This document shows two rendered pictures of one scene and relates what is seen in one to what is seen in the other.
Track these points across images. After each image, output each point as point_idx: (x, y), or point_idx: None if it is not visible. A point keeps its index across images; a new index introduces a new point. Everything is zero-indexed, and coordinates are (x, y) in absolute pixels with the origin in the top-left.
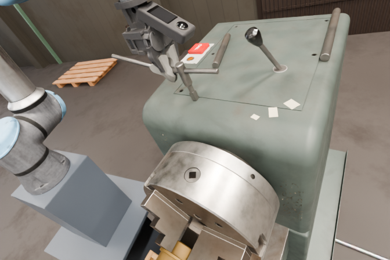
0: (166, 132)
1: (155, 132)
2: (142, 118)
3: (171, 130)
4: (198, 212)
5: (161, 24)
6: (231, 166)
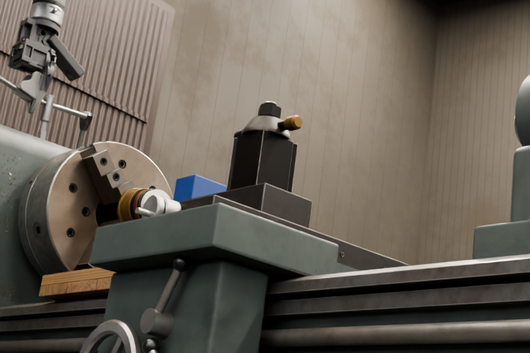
0: (25, 153)
1: (1, 152)
2: None
3: (35, 151)
4: (139, 176)
5: (70, 54)
6: None
